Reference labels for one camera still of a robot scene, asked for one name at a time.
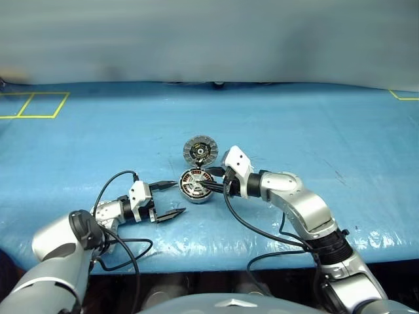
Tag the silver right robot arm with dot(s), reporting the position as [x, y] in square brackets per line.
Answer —
[311, 209]

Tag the motor housing with copper windings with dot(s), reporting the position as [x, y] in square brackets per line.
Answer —
[196, 200]

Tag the grey robot torso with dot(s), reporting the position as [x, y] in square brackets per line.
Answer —
[229, 305]

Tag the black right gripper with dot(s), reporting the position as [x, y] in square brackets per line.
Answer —
[232, 186]

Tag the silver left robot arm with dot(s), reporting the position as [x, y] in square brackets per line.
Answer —
[49, 238]

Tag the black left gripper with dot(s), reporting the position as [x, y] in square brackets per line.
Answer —
[146, 214]

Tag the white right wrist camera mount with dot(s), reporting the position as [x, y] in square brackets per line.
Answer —
[239, 160]

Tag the round hinged motor lid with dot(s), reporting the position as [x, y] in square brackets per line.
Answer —
[211, 148]

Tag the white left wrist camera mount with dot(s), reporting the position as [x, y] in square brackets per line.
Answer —
[139, 193]

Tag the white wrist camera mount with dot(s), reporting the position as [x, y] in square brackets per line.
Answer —
[239, 160]
[139, 193]

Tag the blue table cover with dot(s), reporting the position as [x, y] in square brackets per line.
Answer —
[294, 131]

